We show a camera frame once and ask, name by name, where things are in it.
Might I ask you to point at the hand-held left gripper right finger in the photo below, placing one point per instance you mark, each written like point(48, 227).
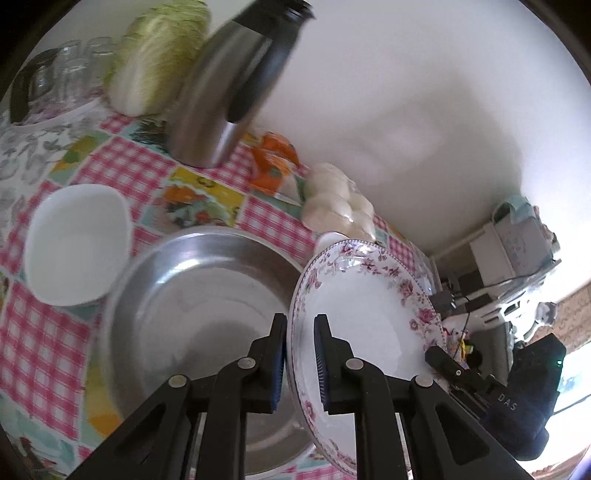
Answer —
point(322, 369)

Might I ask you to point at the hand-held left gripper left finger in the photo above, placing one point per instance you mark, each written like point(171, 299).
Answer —
point(277, 369)

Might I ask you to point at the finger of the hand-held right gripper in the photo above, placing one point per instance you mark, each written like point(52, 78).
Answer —
point(445, 362)

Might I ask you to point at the floral rimmed white plate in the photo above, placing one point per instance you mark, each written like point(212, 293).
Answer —
point(364, 309)

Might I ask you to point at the stainless steel basin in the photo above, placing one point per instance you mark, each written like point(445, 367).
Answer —
point(194, 304)

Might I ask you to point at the white square bowl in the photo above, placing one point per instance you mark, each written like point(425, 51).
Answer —
point(74, 244)

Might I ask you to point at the colourful snack packets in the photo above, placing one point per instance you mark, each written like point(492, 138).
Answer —
point(466, 346)

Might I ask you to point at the white plastic basket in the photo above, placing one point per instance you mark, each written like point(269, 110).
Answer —
point(512, 309)

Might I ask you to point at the white shelf unit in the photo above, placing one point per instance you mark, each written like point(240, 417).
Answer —
point(503, 249)

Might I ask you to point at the bag of steamed buns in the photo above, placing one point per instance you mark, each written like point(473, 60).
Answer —
point(332, 198)

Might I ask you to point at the teal cloth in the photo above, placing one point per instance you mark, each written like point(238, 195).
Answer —
point(519, 203)

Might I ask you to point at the orange white snack packet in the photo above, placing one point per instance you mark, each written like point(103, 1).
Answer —
point(272, 177)

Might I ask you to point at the stainless steel thermos jug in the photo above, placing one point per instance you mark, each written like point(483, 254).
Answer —
point(221, 92)

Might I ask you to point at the napa cabbage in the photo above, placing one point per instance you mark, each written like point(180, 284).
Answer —
point(147, 60)

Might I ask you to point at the black tray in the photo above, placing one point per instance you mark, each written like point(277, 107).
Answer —
point(18, 101)

